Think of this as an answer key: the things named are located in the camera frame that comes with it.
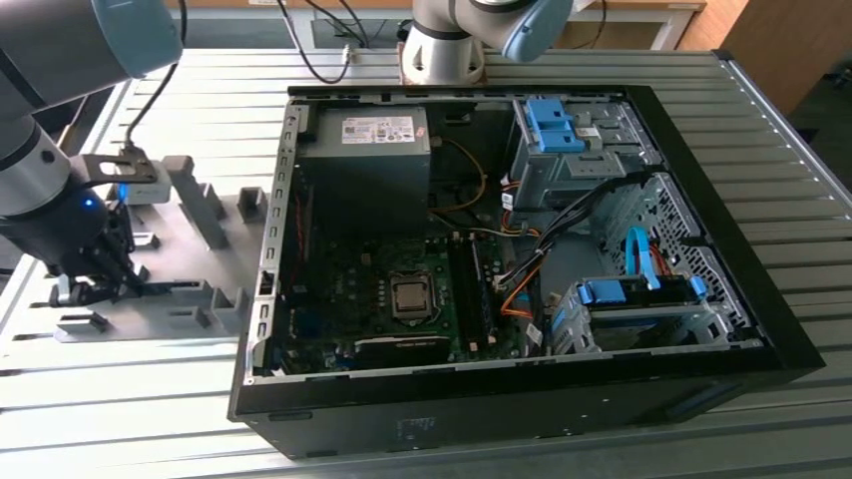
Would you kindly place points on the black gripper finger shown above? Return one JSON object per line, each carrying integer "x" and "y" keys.
{"x": 93, "y": 292}
{"x": 127, "y": 249}

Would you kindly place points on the green RAM stick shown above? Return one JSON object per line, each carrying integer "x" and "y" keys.
{"x": 167, "y": 288}

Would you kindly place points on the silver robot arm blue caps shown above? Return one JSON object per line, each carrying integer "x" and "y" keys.
{"x": 67, "y": 40}

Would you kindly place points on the black RAM slot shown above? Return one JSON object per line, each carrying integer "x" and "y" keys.
{"x": 461, "y": 299}

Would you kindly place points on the grey parts rack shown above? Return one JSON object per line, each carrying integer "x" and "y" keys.
{"x": 193, "y": 259}

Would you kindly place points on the green motherboard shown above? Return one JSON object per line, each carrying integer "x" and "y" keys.
{"x": 345, "y": 279}

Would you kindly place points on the grey power supply unit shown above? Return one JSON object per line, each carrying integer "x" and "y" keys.
{"x": 359, "y": 189}

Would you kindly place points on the silver CPU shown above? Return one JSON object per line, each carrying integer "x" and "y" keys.
{"x": 411, "y": 297}

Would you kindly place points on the black graphics card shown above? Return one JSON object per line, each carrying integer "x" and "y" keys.
{"x": 399, "y": 351}

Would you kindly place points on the white desk wooden top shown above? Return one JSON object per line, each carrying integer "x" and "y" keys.
{"x": 233, "y": 12}
{"x": 639, "y": 6}

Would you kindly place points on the black open PC case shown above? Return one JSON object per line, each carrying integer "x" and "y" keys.
{"x": 465, "y": 414}

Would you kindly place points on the blue drive bay latch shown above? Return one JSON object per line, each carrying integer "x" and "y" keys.
{"x": 552, "y": 140}

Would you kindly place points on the grey metal drive cage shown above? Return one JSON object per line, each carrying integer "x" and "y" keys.
{"x": 585, "y": 169}

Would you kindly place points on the blue disk carrier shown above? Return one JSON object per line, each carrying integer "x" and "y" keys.
{"x": 601, "y": 292}

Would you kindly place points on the grey metal disk bay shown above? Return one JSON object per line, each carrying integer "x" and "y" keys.
{"x": 719, "y": 324}

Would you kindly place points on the wooden cabinet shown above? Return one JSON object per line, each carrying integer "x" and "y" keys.
{"x": 785, "y": 50}

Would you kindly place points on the CPU socket metal frame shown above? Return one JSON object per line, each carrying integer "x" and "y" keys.
{"x": 389, "y": 299}

